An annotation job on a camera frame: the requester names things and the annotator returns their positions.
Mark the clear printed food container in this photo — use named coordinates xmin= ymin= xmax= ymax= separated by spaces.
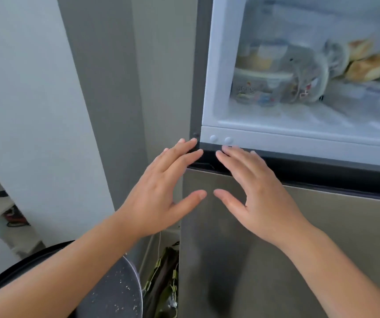
xmin=231 ymin=67 xmax=298 ymax=107

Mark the bagged bread roll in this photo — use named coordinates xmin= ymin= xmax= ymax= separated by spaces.
xmin=345 ymin=53 xmax=380 ymax=82
xmin=346 ymin=39 xmax=375 ymax=61

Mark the grey refrigerator door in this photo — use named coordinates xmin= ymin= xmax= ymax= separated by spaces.
xmin=178 ymin=167 xmax=380 ymax=318

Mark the crumpled clear plastic bag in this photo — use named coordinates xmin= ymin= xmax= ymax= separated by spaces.
xmin=276 ymin=40 xmax=350 ymax=104

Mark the clear food container yellow content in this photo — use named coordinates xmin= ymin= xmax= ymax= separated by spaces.
xmin=236 ymin=42 xmax=291 ymax=72

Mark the person's right forearm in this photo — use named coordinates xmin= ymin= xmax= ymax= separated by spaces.
xmin=276 ymin=223 xmax=380 ymax=318

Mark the grey speckled pan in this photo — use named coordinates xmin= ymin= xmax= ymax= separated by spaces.
xmin=72 ymin=255 xmax=143 ymax=318

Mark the red and black tool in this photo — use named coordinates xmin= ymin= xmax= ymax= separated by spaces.
xmin=3 ymin=208 xmax=30 ymax=228

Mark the person's left hand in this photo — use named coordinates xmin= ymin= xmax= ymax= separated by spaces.
xmin=118 ymin=138 xmax=208 ymax=239

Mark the person's right hand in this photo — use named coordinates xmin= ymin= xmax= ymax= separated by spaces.
xmin=213 ymin=145 xmax=314 ymax=249

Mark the grey refrigerator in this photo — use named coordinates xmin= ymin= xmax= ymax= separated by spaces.
xmin=178 ymin=0 xmax=380 ymax=318

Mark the brown bag with brass clasps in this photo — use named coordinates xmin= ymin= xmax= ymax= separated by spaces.
xmin=142 ymin=242 xmax=180 ymax=318

